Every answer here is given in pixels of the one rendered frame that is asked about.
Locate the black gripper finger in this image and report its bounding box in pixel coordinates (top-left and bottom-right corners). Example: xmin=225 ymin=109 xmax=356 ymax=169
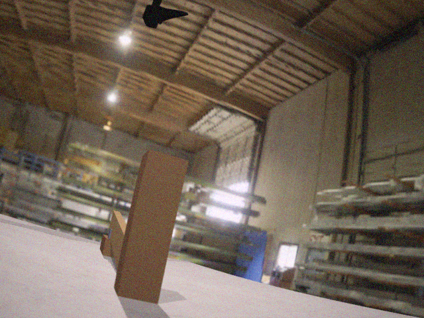
xmin=158 ymin=6 xmax=188 ymax=25

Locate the tan wooden block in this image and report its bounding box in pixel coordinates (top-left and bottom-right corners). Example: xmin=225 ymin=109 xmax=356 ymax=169
xmin=114 ymin=149 xmax=189 ymax=304

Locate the long wooden rail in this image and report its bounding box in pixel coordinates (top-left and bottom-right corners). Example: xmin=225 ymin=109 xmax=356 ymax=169
xmin=109 ymin=211 xmax=127 ymax=268

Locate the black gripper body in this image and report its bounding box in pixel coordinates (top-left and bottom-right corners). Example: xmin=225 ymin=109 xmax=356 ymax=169
xmin=142 ymin=0 xmax=162 ymax=28

